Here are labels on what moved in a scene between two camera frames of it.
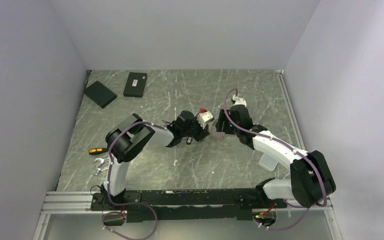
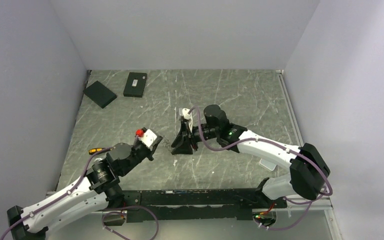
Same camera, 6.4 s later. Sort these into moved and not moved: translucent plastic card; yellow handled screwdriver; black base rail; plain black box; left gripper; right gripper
Moved: left gripper; right gripper
Not moved: black base rail; plain black box; translucent plastic card; yellow handled screwdriver
